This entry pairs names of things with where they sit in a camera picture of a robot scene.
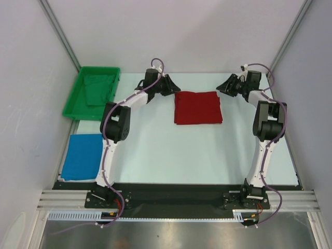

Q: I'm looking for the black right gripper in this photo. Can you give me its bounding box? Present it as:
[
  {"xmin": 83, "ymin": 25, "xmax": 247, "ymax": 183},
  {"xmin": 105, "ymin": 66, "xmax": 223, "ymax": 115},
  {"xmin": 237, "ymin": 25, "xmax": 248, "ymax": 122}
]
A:
[{"xmin": 217, "ymin": 74, "xmax": 248, "ymax": 98}]

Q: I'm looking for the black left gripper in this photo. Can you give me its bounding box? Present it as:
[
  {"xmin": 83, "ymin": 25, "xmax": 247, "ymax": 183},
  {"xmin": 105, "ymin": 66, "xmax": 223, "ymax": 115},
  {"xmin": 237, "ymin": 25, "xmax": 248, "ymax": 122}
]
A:
[{"xmin": 153, "ymin": 74, "xmax": 181, "ymax": 96}]

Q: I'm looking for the red t shirt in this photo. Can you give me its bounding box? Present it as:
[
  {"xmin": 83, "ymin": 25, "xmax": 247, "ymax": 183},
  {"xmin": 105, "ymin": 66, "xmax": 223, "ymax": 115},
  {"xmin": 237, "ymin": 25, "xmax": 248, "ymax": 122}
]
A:
[{"xmin": 174, "ymin": 91, "xmax": 223, "ymax": 125}]

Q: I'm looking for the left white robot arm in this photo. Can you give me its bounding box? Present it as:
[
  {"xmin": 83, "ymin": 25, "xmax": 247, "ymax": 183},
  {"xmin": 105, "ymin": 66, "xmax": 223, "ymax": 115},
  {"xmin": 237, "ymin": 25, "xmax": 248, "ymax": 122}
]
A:
[{"xmin": 95, "ymin": 65, "xmax": 181, "ymax": 208}]

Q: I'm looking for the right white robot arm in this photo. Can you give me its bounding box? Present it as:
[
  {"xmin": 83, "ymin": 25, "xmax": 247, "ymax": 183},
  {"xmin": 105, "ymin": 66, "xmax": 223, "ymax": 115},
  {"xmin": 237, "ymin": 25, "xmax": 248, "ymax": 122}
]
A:
[{"xmin": 216, "ymin": 70, "xmax": 287, "ymax": 209}]

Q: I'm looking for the green folded t shirt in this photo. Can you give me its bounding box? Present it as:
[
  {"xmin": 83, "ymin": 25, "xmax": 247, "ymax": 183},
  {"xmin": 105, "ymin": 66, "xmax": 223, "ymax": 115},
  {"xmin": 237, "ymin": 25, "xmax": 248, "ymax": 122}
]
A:
[{"xmin": 84, "ymin": 75, "xmax": 115, "ymax": 106}]

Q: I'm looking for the green plastic tray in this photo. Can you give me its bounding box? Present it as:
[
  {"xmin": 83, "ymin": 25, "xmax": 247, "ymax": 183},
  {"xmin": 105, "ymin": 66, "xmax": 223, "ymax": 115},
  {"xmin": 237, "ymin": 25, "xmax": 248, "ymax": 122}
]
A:
[{"xmin": 63, "ymin": 66, "xmax": 120, "ymax": 121}]

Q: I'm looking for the blue folded t shirt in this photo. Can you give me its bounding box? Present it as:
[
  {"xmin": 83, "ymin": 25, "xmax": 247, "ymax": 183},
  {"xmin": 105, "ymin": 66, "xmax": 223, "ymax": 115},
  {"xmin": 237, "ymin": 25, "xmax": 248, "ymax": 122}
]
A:
[{"xmin": 61, "ymin": 133, "xmax": 103, "ymax": 181}]

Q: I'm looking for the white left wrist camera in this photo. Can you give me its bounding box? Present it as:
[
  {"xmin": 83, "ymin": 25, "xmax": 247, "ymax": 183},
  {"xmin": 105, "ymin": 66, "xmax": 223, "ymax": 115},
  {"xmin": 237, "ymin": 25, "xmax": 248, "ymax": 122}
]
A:
[{"xmin": 151, "ymin": 64, "xmax": 164, "ymax": 74}]

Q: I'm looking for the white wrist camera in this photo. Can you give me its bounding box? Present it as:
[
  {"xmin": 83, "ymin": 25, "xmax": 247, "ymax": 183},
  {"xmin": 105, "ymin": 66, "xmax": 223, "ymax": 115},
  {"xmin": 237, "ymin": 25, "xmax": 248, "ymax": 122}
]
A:
[
  {"xmin": 151, "ymin": 64, "xmax": 164, "ymax": 74},
  {"xmin": 239, "ymin": 64, "xmax": 248, "ymax": 79}
]

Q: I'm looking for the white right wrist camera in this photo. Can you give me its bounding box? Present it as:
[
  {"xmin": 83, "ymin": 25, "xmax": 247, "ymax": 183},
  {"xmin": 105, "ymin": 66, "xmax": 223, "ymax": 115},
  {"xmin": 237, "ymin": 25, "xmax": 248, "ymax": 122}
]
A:
[{"xmin": 239, "ymin": 64, "xmax": 248, "ymax": 79}]

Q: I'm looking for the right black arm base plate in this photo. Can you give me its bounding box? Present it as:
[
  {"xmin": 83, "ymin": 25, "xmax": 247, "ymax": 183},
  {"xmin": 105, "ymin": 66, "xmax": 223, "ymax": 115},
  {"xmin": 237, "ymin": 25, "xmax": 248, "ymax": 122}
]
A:
[{"xmin": 222, "ymin": 191, "xmax": 270, "ymax": 210}]

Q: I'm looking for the right aluminium corner post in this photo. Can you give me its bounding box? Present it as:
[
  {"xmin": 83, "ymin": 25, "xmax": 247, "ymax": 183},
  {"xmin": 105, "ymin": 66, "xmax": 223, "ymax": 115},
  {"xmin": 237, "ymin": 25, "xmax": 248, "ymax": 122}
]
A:
[{"xmin": 270, "ymin": 0, "xmax": 315, "ymax": 73}]

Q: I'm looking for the aluminium corner post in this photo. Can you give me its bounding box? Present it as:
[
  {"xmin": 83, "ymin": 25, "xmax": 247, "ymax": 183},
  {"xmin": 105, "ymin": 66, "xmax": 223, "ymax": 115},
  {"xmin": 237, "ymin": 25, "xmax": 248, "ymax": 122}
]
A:
[
  {"xmin": 38, "ymin": 0, "xmax": 81, "ymax": 72},
  {"xmin": 270, "ymin": 0, "xmax": 315, "ymax": 73}
]

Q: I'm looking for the black table edge rail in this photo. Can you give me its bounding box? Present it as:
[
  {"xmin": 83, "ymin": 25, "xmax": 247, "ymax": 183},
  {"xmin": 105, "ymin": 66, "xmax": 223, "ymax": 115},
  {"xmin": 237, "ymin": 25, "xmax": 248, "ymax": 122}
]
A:
[{"xmin": 52, "ymin": 182, "xmax": 302, "ymax": 219}]

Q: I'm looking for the right white cable duct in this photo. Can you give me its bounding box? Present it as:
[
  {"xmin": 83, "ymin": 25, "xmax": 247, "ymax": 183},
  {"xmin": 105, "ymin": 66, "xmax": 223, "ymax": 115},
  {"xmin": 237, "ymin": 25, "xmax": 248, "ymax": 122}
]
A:
[{"xmin": 232, "ymin": 209, "xmax": 259, "ymax": 223}]

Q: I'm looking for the white cable duct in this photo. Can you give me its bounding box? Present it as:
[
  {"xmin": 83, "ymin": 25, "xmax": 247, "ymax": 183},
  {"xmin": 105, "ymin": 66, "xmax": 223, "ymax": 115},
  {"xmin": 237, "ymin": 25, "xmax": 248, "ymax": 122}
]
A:
[
  {"xmin": 48, "ymin": 210, "xmax": 122, "ymax": 222},
  {"xmin": 232, "ymin": 209, "xmax": 259, "ymax": 223}
]

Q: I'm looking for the left aluminium corner post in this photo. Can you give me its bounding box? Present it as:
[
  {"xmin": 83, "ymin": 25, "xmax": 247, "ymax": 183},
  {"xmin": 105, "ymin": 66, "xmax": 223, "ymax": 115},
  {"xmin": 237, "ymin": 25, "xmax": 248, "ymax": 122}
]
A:
[{"xmin": 38, "ymin": 0, "xmax": 81, "ymax": 72}]

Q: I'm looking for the left white cable duct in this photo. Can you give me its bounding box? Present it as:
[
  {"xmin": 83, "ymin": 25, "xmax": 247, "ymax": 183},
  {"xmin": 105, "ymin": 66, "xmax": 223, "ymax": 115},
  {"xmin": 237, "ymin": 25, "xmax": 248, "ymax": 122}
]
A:
[{"xmin": 48, "ymin": 210, "xmax": 122, "ymax": 222}]

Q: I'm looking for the aluminium frame rail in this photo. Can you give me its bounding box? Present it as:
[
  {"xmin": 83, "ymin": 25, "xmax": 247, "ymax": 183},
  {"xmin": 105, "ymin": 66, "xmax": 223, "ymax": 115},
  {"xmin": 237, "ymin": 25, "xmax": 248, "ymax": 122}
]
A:
[{"xmin": 36, "ymin": 189, "xmax": 90, "ymax": 211}]

